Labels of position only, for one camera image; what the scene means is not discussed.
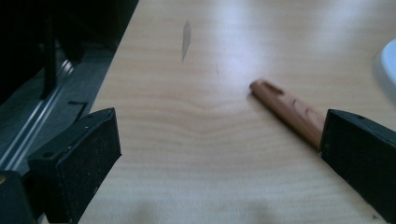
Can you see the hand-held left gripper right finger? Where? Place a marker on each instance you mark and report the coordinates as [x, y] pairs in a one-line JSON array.
[[361, 149]]

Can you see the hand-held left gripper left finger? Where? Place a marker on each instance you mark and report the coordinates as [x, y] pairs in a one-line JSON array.
[[81, 155]]

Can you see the white utensil rack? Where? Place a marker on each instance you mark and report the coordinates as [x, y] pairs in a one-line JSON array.
[[389, 68]]

